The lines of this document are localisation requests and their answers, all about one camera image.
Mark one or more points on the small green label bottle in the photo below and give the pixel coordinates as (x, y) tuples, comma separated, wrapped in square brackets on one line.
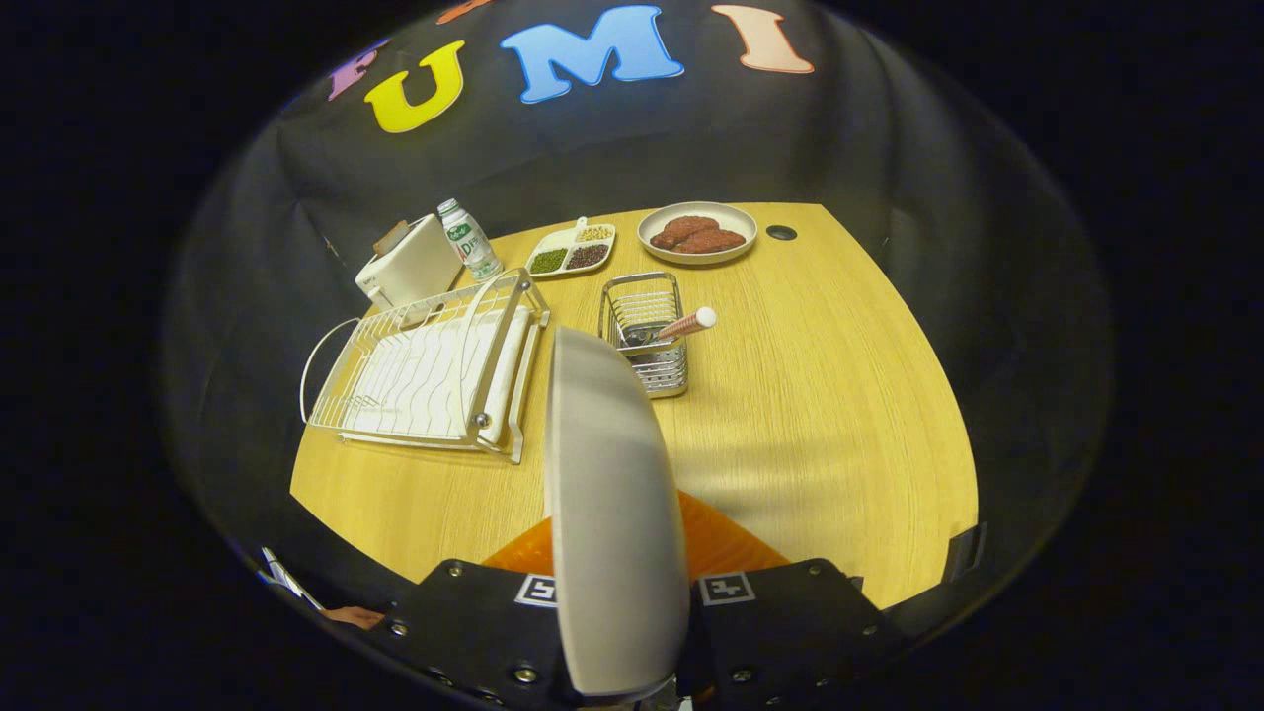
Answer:
[(470, 242)]

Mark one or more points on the white toaster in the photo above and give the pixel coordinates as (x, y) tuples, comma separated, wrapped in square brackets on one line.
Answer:
[(415, 267)]

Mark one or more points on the white divided dish with beans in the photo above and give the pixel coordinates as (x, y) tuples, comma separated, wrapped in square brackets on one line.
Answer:
[(571, 252)]

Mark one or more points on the brown bread slice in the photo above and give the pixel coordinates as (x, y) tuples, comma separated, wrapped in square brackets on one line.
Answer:
[(391, 237)]

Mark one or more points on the beige plate with meat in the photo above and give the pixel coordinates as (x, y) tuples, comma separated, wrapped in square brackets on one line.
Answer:
[(741, 222)]

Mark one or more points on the metal mesh basket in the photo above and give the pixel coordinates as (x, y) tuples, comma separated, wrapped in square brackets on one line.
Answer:
[(662, 370)]

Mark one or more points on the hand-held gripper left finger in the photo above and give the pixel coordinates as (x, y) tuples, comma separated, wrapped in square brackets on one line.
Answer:
[(474, 632)]

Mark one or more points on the white plate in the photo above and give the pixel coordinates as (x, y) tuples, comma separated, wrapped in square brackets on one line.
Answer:
[(612, 513)]

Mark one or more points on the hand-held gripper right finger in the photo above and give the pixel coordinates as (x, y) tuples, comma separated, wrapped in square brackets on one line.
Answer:
[(780, 632)]

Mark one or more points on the brown meat piece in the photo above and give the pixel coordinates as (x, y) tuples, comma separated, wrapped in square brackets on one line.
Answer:
[(713, 242), (683, 229)]

